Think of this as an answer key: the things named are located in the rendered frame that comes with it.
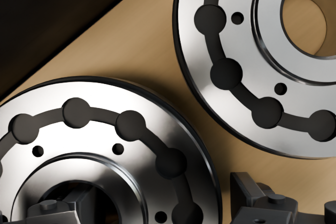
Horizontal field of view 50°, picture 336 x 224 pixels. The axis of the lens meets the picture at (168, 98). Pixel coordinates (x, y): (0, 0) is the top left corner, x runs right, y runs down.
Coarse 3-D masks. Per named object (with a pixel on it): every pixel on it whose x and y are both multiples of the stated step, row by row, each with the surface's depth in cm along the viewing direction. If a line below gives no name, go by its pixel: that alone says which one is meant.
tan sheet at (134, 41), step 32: (128, 0) 16; (160, 0) 16; (288, 0) 16; (96, 32) 16; (128, 32) 16; (160, 32) 16; (288, 32) 16; (320, 32) 16; (64, 64) 16; (96, 64) 16; (128, 64) 16; (160, 64) 16; (192, 96) 16; (224, 160) 16; (256, 160) 16; (288, 160) 16; (320, 160) 16; (224, 192) 16; (288, 192) 16; (320, 192) 16
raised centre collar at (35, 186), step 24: (48, 168) 12; (72, 168) 12; (96, 168) 12; (120, 168) 13; (24, 192) 13; (48, 192) 13; (120, 192) 12; (24, 216) 13; (120, 216) 12; (144, 216) 12
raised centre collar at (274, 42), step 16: (256, 0) 12; (272, 0) 12; (256, 16) 12; (272, 16) 12; (256, 32) 12; (272, 32) 12; (272, 48) 12; (288, 48) 12; (272, 64) 12; (288, 64) 12; (304, 64) 12; (320, 64) 12; (304, 80) 12; (320, 80) 12
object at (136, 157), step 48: (48, 96) 13; (96, 96) 13; (144, 96) 13; (0, 144) 13; (48, 144) 13; (96, 144) 13; (144, 144) 13; (192, 144) 13; (0, 192) 13; (144, 192) 13; (192, 192) 13
